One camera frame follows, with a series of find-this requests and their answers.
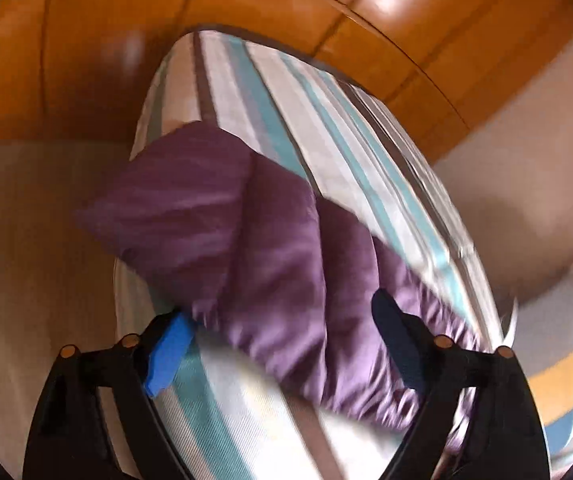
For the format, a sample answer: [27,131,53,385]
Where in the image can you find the striped bed cover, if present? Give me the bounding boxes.
[134,30,506,479]

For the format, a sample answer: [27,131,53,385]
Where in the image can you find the grey yellow blue headboard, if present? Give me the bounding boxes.
[512,276,573,470]

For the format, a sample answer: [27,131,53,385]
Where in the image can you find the orange wooden wardrobe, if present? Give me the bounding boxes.
[0,0,573,160]

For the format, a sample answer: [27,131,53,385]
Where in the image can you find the purple quilted down jacket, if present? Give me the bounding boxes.
[78,122,481,432]

